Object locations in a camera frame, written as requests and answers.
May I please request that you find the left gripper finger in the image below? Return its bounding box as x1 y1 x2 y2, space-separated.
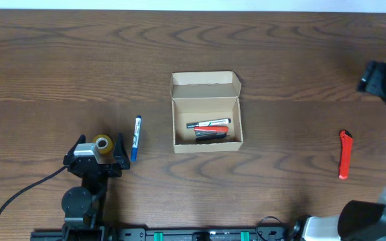
66 135 86 157
113 133 129 161

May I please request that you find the yellow tape roll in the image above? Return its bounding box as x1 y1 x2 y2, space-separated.
93 134 113 155

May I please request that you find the blue whiteboard marker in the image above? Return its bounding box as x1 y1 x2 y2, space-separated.
131 115 142 161

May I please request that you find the red utility knife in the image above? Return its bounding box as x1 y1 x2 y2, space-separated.
338 130 353 179

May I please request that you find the red and black stapler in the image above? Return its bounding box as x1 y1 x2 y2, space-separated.
194 126 229 141

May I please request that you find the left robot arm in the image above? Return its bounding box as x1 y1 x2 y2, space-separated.
62 133 131 240

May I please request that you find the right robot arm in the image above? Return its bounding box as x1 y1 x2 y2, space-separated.
289 61 386 241

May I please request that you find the open cardboard box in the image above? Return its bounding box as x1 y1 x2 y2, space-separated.
170 71 243 153

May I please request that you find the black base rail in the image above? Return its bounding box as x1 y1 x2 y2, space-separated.
29 226 303 241

